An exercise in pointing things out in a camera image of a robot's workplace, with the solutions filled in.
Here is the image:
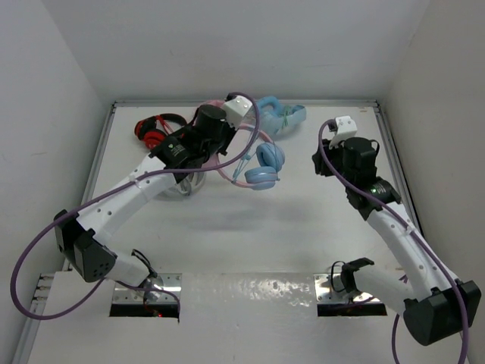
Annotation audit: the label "light blue headphones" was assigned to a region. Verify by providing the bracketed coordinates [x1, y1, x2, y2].
[256, 96, 307, 138]

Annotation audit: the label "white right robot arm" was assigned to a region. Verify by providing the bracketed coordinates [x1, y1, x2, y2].
[311, 136, 481, 346]

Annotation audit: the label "red black headphones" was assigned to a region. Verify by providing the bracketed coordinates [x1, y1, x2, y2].
[134, 113, 188, 150]

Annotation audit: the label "white grey headphones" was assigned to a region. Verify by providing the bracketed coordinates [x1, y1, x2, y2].
[162, 172, 206, 198]

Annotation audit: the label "pink blue cat-ear headphones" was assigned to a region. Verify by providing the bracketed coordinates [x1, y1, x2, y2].
[206, 99, 286, 190]

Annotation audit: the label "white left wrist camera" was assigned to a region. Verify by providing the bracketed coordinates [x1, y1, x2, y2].
[221, 96, 252, 129]

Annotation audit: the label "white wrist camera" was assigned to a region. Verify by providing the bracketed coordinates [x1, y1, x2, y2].
[221, 96, 252, 129]
[329, 115, 358, 149]

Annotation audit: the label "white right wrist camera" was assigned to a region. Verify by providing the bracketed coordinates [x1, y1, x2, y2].
[329, 115, 358, 149]

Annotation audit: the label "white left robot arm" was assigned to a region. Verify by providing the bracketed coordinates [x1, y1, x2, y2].
[55, 103, 243, 287]

